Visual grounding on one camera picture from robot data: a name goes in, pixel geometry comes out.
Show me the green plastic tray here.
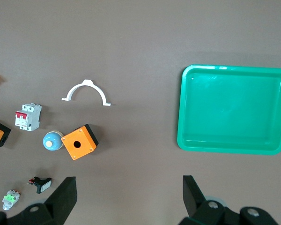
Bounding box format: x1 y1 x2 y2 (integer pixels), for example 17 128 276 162
177 64 281 156

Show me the white red circuit breaker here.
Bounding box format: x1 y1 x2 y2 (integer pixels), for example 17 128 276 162
15 103 42 132

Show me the green white switch component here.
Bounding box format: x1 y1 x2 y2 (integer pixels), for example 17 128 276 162
2 189 21 211

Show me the small white pipe clamp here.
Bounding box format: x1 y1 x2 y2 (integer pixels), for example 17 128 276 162
61 79 112 107

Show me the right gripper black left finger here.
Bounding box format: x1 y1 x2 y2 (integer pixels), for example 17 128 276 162
0 176 77 225

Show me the black rectangular push button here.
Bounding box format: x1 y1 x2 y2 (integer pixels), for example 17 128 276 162
29 176 52 195

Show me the blue dome buzzer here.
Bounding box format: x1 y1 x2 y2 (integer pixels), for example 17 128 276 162
42 130 64 151

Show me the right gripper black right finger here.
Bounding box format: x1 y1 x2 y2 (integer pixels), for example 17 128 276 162
179 175 279 225

